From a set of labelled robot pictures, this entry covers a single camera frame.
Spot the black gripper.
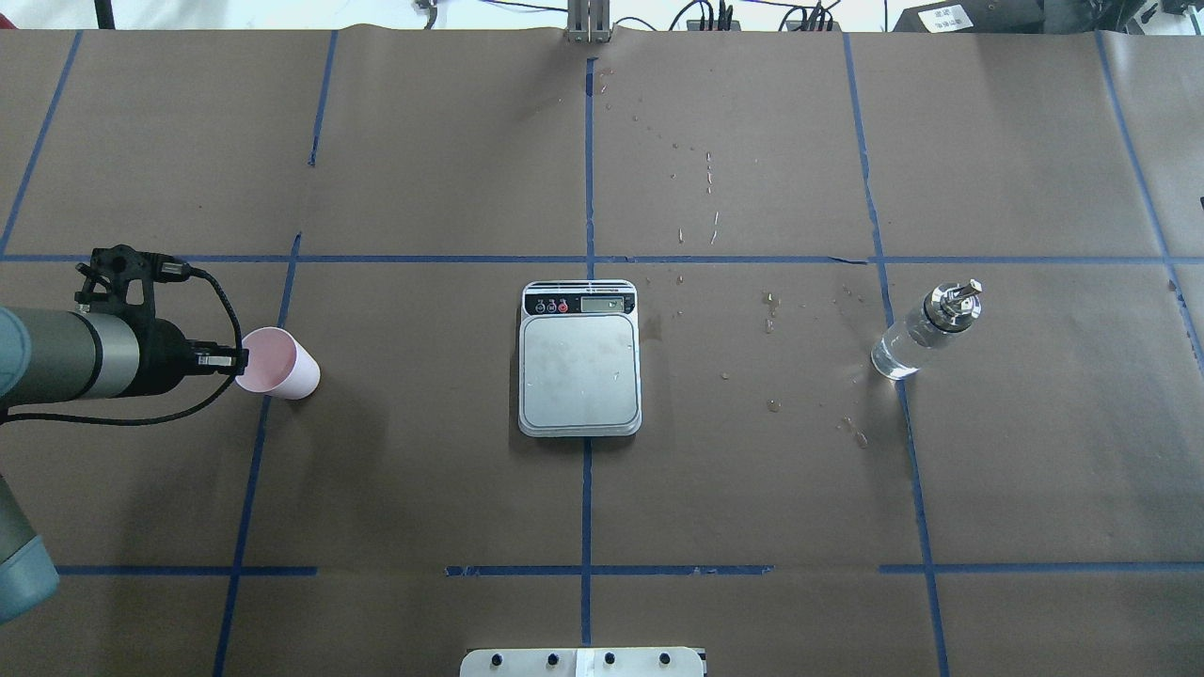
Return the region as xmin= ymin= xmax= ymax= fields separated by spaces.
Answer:
xmin=137 ymin=320 xmax=249 ymax=396

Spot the pink cup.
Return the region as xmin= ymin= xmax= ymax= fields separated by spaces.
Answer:
xmin=235 ymin=326 xmax=320 ymax=401

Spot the clear glass sauce bottle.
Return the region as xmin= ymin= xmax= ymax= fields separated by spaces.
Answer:
xmin=870 ymin=278 xmax=984 ymax=381

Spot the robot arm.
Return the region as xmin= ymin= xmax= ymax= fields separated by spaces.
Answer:
xmin=1 ymin=307 xmax=249 ymax=622

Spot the digital kitchen scale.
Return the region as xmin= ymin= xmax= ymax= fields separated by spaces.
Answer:
xmin=517 ymin=279 xmax=643 ymax=438

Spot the brown paper table cover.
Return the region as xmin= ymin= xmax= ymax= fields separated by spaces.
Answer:
xmin=2 ymin=27 xmax=1202 ymax=676

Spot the black box with label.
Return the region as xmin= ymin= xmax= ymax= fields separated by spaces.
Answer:
xmin=890 ymin=1 xmax=1045 ymax=34

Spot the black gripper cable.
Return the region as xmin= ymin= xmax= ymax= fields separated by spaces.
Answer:
xmin=0 ymin=267 xmax=247 ymax=428

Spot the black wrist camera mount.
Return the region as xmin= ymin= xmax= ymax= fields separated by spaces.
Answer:
xmin=73 ymin=245 xmax=195 ymax=322

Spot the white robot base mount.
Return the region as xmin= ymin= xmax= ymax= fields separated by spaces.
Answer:
xmin=459 ymin=646 xmax=708 ymax=676

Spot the aluminium frame post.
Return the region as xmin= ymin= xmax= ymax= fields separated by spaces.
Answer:
xmin=563 ymin=0 xmax=613 ymax=45

